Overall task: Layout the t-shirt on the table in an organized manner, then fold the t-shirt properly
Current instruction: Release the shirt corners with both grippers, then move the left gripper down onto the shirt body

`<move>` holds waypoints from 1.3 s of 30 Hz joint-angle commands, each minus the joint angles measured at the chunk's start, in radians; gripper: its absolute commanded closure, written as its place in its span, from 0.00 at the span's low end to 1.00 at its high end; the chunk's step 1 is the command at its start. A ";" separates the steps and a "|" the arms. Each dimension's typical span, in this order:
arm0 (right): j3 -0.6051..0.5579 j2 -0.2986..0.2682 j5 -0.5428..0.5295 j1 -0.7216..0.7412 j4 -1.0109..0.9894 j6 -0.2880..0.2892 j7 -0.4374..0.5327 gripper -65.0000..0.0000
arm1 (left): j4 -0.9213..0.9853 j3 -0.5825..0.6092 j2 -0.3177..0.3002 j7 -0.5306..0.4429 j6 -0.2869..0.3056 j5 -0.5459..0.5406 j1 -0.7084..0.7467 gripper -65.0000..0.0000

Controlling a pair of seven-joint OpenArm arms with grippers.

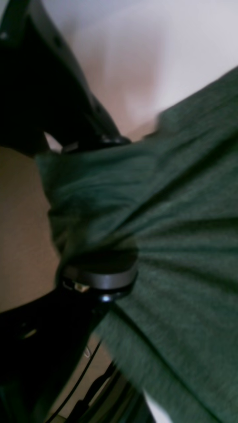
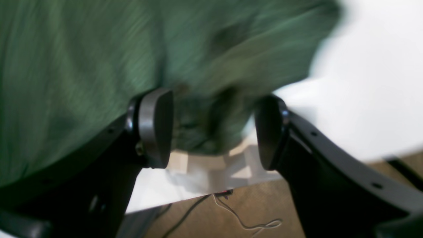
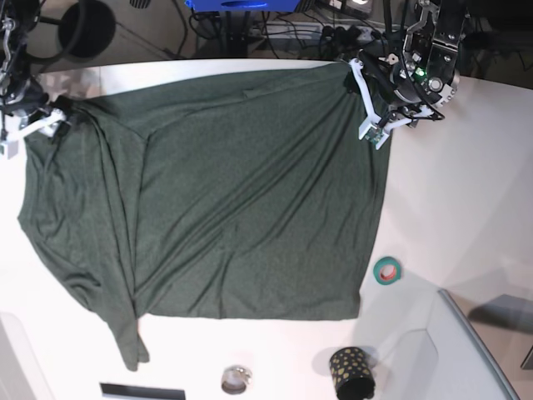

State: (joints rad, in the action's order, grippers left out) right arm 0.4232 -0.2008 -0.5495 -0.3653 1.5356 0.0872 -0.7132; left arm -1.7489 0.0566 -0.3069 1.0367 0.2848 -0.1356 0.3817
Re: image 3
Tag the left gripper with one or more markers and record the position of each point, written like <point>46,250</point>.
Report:
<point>384,75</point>

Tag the dark green t-shirt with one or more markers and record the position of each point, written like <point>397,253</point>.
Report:
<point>243,195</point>

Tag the green tape roll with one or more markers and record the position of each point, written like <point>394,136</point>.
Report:
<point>387,270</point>

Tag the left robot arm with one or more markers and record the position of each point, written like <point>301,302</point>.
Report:
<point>418,75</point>

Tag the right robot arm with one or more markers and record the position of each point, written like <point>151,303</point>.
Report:
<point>20,90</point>

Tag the blue plastic box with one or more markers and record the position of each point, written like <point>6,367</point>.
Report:
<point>242,5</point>

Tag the round black stand base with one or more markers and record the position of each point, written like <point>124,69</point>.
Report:
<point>92,24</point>

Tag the black gold-dotted cup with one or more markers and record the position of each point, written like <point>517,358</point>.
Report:
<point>351,374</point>

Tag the silver tape roll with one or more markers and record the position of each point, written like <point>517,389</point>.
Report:
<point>236,379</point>

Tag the white slotted tray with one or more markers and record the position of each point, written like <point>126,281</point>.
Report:
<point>118,391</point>

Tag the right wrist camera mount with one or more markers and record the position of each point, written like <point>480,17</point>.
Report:
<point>17,127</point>

